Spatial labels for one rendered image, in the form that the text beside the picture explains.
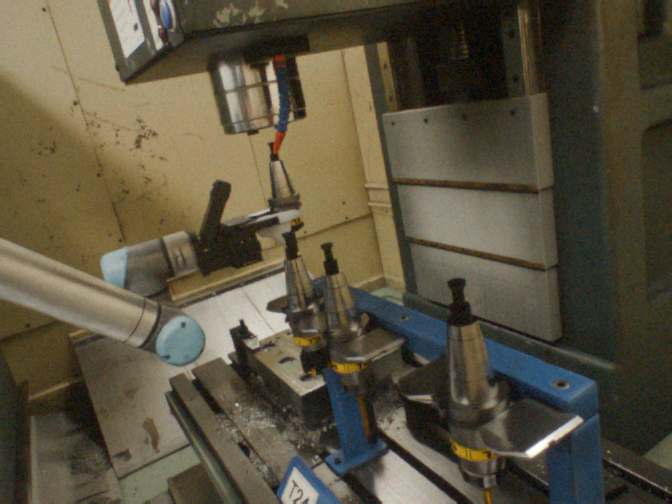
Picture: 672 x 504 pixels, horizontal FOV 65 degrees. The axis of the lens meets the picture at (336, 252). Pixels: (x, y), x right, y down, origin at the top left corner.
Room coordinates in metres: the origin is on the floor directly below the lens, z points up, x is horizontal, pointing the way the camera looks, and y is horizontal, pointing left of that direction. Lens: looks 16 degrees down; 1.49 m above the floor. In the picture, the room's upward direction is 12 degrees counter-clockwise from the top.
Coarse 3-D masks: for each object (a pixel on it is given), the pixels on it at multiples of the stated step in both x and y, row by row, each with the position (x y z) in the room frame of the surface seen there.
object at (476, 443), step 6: (450, 426) 0.40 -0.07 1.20; (450, 432) 0.40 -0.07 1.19; (456, 438) 0.39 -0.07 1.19; (462, 438) 0.39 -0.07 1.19; (468, 438) 0.38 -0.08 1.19; (474, 438) 0.38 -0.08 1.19; (480, 438) 0.38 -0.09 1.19; (462, 444) 0.39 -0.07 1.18; (468, 444) 0.38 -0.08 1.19; (474, 444) 0.38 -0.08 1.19; (480, 444) 0.38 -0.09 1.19; (480, 462) 0.38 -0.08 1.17
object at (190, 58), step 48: (96, 0) 1.01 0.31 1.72; (192, 0) 0.63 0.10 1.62; (240, 0) 0.66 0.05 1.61; (288, 0) 0.68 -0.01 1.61; (336, 0) 0.71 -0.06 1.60; (384, 0) 0.75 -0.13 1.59; (432, 0) 0.79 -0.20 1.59; (480, 0) 0.85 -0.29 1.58; (144, 48) 0.80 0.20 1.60; (192, 48) 0.71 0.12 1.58; (240, 48) 0.81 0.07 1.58; (336, 48) 1.18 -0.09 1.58
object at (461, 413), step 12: (444, 384) 0.42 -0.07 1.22; (504, 384) 0.40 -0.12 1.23; (444, 396) 0.40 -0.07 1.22; (504, 396) 0.39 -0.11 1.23; (444, 408) 0.40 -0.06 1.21; (456, 408) 0.38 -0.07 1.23; (468, 408) 0.38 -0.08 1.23; (480, 408) 0.38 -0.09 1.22; (492, 408) 0.37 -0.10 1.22; (504, 408) 0.38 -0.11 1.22; (444, 420) 0.40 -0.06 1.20; (456, 420) 0.39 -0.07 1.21; (468, 420) 0.38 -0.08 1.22; (480, 420) 0.37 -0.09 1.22; (456, 432) 0.38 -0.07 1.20; (468, 432) 0.38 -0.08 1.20
